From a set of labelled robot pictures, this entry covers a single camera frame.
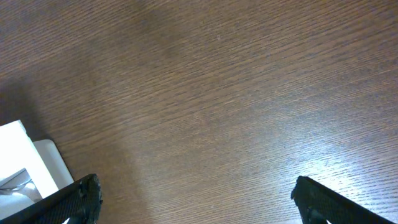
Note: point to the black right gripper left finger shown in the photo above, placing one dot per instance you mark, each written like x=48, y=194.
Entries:
x=79, y=202

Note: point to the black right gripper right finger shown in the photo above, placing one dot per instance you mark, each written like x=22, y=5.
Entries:
x=319, y=204

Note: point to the steel spoon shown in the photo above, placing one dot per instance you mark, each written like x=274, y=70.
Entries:
x=26, y=188

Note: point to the white plastic cutlery tray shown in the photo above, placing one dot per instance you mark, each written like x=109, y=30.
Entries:
x=23, y=159

